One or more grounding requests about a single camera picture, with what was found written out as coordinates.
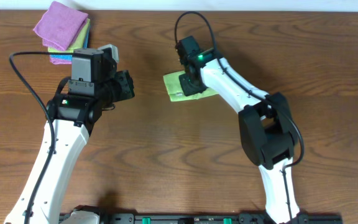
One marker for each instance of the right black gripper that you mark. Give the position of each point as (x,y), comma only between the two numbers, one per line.
(190,84)

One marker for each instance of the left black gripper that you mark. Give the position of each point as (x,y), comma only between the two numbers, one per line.
(125,84)

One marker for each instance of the green microfiber cloth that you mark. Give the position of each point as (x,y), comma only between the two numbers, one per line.
(175,92)

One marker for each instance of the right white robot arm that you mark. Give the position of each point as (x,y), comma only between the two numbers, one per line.
(267,130)

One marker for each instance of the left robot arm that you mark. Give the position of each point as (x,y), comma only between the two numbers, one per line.
(71,114)

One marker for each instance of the light green folded cloth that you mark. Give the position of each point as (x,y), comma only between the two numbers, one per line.
(78,43)

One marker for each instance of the purple folded cloth at bottom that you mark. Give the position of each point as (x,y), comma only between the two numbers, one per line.
(59,61)

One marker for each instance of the purple folded cloth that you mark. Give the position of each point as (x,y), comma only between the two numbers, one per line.
(59,61)
(60,25)

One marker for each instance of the blue folded cloth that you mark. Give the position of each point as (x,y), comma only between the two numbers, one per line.
(69,57)

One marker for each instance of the purple folded cloth on top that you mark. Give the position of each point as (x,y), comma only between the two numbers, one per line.
(60,25)

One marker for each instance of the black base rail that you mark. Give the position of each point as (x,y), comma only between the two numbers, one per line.
(89,214)

